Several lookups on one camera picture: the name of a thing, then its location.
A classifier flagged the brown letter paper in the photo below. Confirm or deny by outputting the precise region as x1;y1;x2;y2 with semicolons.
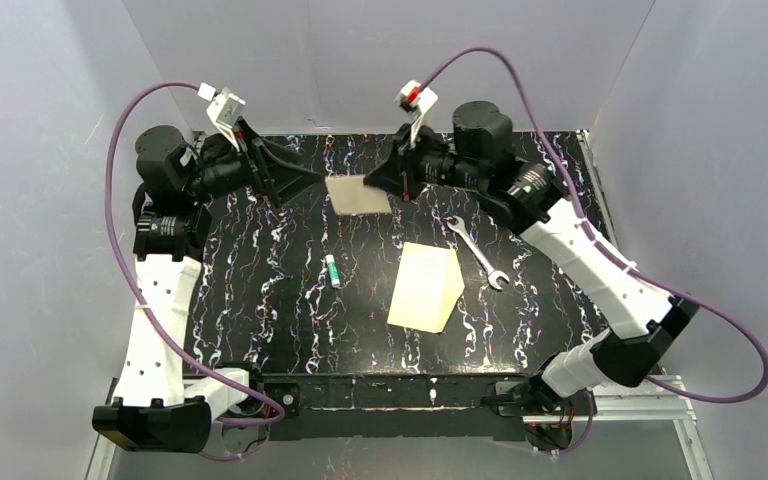
325;175;392;216

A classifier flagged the cream envelope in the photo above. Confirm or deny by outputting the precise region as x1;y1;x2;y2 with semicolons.
387;242;465;334

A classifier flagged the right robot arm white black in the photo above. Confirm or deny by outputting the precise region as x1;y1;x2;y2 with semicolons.
364;101;699;400

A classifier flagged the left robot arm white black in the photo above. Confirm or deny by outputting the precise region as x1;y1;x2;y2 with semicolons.
92;119;324;453

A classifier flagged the silver wrench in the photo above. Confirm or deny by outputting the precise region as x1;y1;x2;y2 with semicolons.
445;215;510;291

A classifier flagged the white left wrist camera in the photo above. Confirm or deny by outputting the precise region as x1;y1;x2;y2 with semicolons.
197;82;245;152

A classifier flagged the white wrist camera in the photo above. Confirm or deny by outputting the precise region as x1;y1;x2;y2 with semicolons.
197;82;245;152
395;80;439;149

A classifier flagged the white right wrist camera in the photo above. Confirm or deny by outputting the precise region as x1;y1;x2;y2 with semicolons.
395;80;439;149

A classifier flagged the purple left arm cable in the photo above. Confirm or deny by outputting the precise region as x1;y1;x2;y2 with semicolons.
104;81;287;463

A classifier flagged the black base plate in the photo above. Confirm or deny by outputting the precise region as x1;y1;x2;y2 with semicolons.
201;374;597;442

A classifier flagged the aluminium front rail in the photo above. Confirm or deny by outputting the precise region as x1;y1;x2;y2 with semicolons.
100;377;698;425

